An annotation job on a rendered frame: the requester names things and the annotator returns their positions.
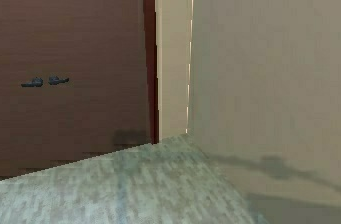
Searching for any brown wooden room door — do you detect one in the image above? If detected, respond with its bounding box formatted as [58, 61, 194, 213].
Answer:
[0, 0, 160, 186]

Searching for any dark grey door handle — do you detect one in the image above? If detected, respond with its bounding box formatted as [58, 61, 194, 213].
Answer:
[47, 75, 71, 86]
[20, 77, 44, 89]

